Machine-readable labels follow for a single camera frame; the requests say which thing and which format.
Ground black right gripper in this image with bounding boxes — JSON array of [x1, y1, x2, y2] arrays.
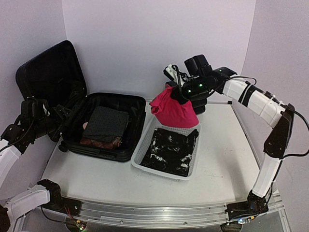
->
[[169, 76, 211, 105]]

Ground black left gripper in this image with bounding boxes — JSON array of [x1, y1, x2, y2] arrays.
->
[[31, 104, 72, 139]]

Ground pink garment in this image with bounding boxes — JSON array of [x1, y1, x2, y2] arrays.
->
[[149, 87, 199, 128]]

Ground black ribbed hard-shell suitcase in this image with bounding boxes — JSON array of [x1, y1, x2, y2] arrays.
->
[[16, 40, 146, 162]]

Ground dark dotted garment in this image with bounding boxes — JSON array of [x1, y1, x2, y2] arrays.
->
[[83, 106, 129, 142]]

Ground black white splatter jeans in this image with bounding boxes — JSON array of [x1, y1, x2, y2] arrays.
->
[[140, 128, 199, 177]]

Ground white perforated plastic basket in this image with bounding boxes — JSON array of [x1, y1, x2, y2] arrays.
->
[[131, 116, 202, 181]]

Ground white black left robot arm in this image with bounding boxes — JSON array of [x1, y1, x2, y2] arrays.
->
[[0, 98, 71, 232]]

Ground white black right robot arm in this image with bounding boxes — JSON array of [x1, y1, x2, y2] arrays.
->
[[163, 55, 309, 219]]

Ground black pink drawer organizer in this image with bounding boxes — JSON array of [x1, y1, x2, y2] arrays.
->
[[165, 81, 208, 115]]

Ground red plaid garment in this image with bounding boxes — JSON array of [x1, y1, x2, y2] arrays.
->
[[80, 137, 122, 149]]

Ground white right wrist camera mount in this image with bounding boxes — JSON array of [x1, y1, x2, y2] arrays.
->
[[163, 64, 183, 86]]

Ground aluminium rail frame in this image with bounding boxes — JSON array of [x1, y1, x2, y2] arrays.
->
[[14, 188, 290, 232]]

